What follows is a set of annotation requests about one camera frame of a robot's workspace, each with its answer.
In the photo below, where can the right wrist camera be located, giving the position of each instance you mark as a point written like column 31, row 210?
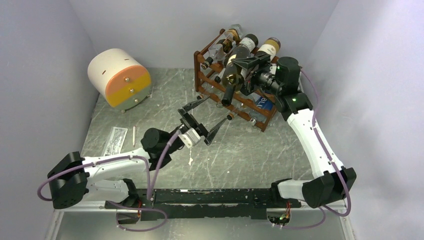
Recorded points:
column 272, row 69

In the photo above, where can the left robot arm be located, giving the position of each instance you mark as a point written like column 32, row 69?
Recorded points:
column 78, row 179

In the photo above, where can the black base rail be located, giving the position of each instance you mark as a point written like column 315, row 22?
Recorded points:
column 207, row 203

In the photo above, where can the brown bottle gold foil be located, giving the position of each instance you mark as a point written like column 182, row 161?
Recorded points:
column 271, row 47

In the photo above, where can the clear bottle lower rack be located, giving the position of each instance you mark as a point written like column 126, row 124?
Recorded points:
column 241, row 105

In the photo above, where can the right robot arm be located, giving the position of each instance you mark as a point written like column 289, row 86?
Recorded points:
column 331, row 181

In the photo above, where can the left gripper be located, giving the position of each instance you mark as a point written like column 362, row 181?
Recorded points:
column 188, row 121

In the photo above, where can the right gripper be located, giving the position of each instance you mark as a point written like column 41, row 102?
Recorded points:
column 248, row 63

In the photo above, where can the pen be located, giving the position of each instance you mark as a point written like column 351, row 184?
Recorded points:
column 134, row 134

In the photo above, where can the plastic packaged item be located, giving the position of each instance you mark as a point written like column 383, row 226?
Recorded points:
column 115, row 141

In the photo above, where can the clear liquor bottle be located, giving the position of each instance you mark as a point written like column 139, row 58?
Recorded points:
column 223, row 45

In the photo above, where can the dark bottle brown label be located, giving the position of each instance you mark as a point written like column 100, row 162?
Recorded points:
column 243, row 50

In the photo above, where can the round drawer cabinet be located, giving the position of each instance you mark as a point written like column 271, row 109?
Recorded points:
column 119, row 78

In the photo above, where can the clear bottle blue label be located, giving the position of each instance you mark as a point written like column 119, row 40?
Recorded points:
column 263, row 104

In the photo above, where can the dark bottle white label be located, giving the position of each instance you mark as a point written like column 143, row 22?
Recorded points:
column 233, row 78

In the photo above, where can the wooden wine rack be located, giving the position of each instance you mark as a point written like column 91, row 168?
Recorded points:
column 215, row 68

